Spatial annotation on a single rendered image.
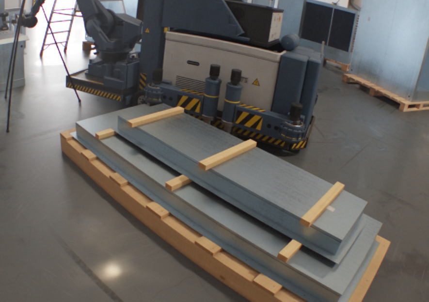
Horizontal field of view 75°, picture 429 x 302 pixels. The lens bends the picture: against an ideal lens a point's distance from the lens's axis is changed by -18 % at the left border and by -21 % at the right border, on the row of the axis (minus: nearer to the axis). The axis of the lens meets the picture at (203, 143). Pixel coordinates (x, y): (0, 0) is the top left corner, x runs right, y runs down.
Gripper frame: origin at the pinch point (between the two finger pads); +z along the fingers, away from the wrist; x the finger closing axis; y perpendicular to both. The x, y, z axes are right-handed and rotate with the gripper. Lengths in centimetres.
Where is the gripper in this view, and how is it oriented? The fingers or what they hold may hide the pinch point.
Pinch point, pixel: (4, 22)
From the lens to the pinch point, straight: 440.9
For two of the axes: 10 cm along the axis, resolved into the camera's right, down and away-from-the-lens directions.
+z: -6.7, 2.6, -7.0
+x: -7.3, -3.8, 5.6
